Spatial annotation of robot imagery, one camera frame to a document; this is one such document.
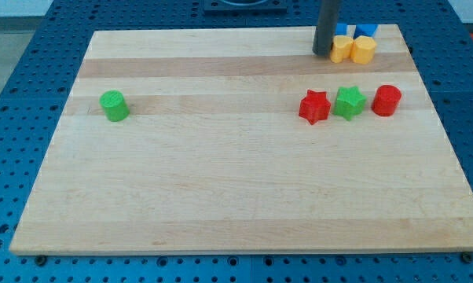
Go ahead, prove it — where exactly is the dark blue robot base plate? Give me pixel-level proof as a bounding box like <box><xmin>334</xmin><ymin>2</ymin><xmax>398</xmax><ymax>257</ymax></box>
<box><xmin>201</xmin><ymin>0</ymin><xmax>288</xmax><ymax>13</ymax></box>

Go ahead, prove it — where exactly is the red star block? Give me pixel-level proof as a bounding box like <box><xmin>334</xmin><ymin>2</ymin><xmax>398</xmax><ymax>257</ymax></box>
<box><xmin>299</xmin><ymin>90</ymin><xmax>331</xmax><ymax>125</ymax></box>

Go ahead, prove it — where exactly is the light wooden board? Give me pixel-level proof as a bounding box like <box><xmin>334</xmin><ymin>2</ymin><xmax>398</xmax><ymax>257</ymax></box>
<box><xmin>9</xmin><ymin>24</ymin><xmax>473</xmax><ymax>255</ymax></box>

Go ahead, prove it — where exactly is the red cylinder block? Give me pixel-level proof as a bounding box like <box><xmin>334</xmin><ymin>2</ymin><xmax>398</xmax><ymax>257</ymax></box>
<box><xmin>372</xmin><ymin>85</ymin><xmax>402</xmax><ymax>116</ymax></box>

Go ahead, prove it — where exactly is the green star block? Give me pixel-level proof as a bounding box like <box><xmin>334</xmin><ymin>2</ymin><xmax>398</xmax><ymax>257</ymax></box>
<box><xmin>333</xmin><ymin>86</ymin><xmax>367</xmax><ymax>121</ymax></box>

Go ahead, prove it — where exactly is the blue cube block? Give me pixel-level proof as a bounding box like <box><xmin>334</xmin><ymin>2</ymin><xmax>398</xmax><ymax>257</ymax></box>
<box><xmin>335</xmin><ymin>23</ymin><xmax>348</xmax><ymax>35</ymax></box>

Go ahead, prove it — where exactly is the yellow heart block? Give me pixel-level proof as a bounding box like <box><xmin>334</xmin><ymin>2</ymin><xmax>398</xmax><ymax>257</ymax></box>
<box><xmin>329</xmin><ymin>35</ymin><xmax>354</xmax><ymax>63</ymax></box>

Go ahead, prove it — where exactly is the green cylinder block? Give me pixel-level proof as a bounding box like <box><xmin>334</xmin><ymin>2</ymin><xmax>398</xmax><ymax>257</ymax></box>
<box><xmin>99</xmin><ymin>90</ymin><xmax>130</xmax><ymax>122</ymax></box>

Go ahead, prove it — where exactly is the yellow hexagon block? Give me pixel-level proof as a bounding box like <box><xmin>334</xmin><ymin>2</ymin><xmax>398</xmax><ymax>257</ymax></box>
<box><xmin>350</xmin><ymin>35</ymin><xmax>377</xmax><ymax>64</ymax></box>

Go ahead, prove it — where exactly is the grey cylindrical pointer rod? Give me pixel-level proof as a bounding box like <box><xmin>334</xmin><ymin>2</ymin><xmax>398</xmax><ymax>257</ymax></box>
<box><xmin>312</xmin><ymin>0</ymin><xmax>342</xmax><ymax>57</ymax></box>

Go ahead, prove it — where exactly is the blue triangle block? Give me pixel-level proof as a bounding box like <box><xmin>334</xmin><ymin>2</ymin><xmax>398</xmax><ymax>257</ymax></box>
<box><xmin>353</xmin><ymin>24</ymin><xmax>378</xmax><ymax>39</ymax></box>

